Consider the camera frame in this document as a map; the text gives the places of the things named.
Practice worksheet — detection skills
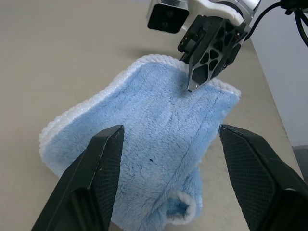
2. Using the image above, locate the blue towel with white trim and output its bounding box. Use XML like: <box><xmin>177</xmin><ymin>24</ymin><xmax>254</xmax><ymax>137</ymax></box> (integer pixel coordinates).
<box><xmin>38</xmin><ymin>54</ymin><xmax>242</xmax><ymax>231</ymax></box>

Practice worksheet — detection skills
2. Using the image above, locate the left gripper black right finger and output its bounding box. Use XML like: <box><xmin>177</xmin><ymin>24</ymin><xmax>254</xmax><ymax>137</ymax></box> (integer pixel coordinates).
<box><xmin>218</xmin><ymin>123</ymin><xmax>308</xmax><ymax>231</ymax></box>

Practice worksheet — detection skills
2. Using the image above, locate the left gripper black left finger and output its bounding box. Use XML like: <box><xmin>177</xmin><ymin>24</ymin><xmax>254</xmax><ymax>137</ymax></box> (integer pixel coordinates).
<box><xmin>31</xmin><ymin>124</ymin><xmax>126</xmax><ymax>231</ymax></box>

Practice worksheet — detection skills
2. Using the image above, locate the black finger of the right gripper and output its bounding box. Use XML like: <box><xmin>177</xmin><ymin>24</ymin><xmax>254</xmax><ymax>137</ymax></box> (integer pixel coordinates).
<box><xmin>212</xmin><ymin>46</ymin><xmax>239</xmax><ymax>79</ymax></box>
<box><xmin>187</xmin><ymin>18</ymin><xmax>246</xmax><ymax>93</ymax></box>

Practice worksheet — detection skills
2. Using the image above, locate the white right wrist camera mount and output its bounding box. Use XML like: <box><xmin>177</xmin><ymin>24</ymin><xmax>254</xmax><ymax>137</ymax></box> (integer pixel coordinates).
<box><xmin>146</xmin><ymin>0</ymin><xmax>247</xmax><ymax>35</ymax></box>

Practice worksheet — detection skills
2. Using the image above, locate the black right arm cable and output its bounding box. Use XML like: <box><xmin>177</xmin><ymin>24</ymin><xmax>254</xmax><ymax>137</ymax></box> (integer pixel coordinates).
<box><xmin>246</xmin><ymin>0</ymin><xmax>308</xmax><ymax>48</ymax></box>

